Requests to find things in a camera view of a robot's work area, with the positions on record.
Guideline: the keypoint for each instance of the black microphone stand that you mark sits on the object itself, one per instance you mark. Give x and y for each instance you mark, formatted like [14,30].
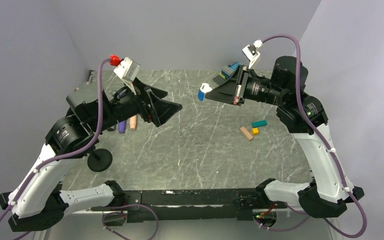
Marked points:
[99,160]

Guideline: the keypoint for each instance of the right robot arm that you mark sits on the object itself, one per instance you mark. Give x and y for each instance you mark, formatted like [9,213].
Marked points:
[328,194]

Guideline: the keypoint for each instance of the teal block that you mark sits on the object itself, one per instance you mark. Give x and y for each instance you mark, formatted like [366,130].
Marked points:
[260,123]

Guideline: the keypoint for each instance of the blue key tag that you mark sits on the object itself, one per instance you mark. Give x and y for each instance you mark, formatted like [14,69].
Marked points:
[203,90]

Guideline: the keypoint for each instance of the pink microphone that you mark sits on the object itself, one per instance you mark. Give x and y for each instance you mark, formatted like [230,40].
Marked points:
[133,122]

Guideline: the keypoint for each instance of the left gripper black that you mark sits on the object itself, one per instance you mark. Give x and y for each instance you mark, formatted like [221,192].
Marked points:
[160,111]

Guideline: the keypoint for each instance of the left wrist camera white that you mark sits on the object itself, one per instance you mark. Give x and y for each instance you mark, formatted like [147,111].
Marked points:
[126,69]

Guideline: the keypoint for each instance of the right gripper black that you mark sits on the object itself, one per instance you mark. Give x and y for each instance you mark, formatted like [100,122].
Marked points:
[225,92]

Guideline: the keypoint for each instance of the yellow cube block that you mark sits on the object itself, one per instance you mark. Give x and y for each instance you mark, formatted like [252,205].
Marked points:
[255,131]

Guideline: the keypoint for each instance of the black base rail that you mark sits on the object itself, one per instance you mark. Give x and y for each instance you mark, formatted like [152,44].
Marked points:
[242,204]

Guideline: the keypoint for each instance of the wooden rectangular block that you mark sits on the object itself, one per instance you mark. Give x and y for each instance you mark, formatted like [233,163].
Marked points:
[246,133]

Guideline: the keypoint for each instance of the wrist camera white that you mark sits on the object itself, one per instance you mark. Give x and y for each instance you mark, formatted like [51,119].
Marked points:
[251,52]
[126,69]

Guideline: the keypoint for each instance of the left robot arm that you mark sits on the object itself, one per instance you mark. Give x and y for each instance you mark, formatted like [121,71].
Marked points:
[123,106]

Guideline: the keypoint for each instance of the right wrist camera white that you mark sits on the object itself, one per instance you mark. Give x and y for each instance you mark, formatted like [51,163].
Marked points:
[251,52]

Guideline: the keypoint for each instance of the lego brick build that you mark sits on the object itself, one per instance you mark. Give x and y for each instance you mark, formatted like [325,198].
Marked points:
[226,72]

